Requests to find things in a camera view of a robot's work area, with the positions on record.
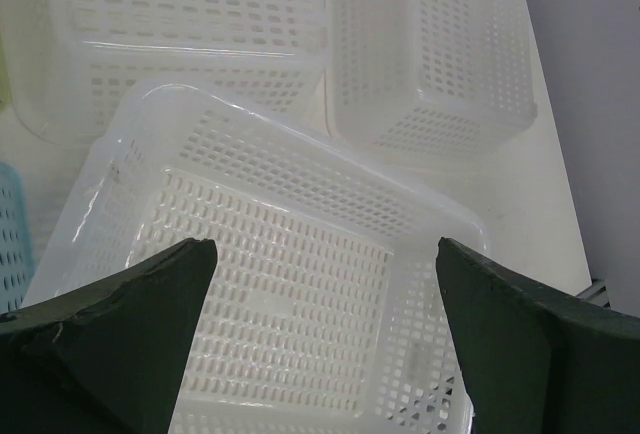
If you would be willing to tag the green perforated basket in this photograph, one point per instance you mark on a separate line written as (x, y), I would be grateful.
(5, 89)

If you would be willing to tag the clear perforated basket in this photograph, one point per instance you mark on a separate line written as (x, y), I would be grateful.
(324, 313)
(69, 62)

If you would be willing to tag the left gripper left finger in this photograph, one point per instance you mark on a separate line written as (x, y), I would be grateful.
(107, 357)

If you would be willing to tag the blue basket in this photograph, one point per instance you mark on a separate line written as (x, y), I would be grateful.
(17, 266)

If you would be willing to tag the white bottom basket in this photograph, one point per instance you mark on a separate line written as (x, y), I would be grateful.
(409, 78)

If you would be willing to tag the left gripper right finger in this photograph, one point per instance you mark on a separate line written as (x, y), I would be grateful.
(535, 359)

